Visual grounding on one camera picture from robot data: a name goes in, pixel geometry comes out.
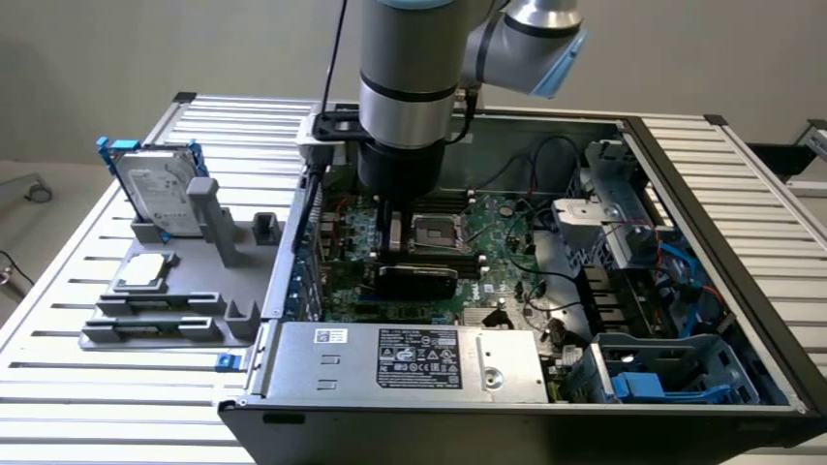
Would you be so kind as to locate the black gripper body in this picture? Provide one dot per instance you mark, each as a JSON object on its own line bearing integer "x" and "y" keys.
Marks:
{"x": 400, "y": 169}

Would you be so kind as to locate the black graphics card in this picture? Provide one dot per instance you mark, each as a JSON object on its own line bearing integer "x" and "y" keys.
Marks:
{"x": 416, "y": 281}

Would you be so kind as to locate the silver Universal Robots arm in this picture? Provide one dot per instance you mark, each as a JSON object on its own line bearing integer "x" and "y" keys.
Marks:
{"x": 413, "y": 58}

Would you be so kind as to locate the CPU socket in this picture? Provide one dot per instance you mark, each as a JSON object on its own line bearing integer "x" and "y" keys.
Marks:
{"x": 439, "y": 233}

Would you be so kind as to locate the coin cell battery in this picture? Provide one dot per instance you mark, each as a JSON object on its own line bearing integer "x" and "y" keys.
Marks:
{"x": 507, "y": 210}

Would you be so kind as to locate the green motherboard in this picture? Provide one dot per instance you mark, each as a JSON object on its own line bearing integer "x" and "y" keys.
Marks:
{"x": 491, "y": 271}

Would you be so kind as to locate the silver chipset heatsink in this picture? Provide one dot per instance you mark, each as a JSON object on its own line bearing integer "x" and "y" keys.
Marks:
{"x": 484, "y": 318}

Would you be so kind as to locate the silver power supply unit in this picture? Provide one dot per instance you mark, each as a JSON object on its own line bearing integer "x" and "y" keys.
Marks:
{"x": 413, "y": 361}

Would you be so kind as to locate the grey parts rack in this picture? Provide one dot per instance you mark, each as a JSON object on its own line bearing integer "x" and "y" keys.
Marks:
{"x": 193, "y": 271}

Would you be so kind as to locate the silver metal drive cage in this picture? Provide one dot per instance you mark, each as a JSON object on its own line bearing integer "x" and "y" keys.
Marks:
{"x": 614, "y": 213}

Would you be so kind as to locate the blue case latch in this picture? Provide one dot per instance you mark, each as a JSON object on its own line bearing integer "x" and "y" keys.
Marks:
{"x": 225, "y": 362}

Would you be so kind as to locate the silver CPU chip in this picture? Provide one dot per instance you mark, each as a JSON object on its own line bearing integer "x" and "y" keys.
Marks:
{"x": 145, "y": 271}

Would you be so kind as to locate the black open PC case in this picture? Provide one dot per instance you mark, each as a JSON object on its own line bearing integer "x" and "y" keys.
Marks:
{"x": 516, "y": 431}

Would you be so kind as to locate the blue plastic disk bay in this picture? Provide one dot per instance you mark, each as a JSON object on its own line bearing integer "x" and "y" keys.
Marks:
{"x": 659, "y": 370}

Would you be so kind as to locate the grey caster wheel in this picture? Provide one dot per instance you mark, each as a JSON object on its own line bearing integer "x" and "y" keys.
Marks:
{"x": 39, "y": 193}

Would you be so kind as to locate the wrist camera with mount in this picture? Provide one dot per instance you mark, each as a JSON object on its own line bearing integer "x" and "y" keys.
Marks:
{"x": 329, "y": 127}

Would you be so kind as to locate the hard disk in blue frame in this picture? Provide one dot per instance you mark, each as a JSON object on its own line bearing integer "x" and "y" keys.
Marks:
{"x": 161, "y": 194}

